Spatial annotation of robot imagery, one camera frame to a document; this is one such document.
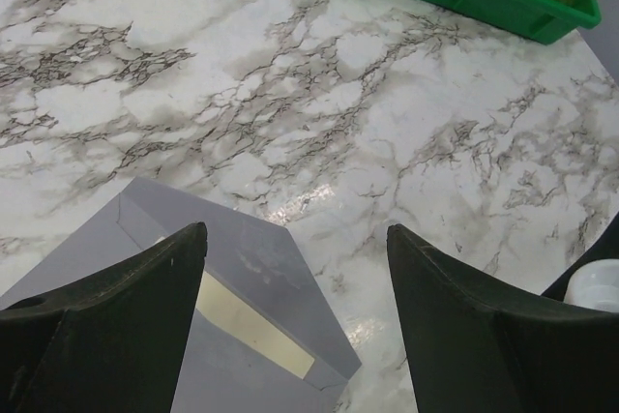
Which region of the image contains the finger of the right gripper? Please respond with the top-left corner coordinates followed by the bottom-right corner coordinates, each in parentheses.
top-left (542, 214), bottom-right (619, 300)

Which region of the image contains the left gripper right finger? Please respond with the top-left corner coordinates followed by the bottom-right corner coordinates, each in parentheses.
top-left (387, 224), bottom-right (618, 412)

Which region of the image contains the beige letter paper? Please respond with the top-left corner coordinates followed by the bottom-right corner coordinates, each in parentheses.
top-left (195, 271), bottom-right (315, 379)

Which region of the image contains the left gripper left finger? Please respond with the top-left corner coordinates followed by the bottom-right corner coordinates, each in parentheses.
top-left (1, 222), bottom-right (207, 412)

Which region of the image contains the grey envelope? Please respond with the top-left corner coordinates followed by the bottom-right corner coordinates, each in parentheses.
top-left (1, 178), bottom-right (361, 412)

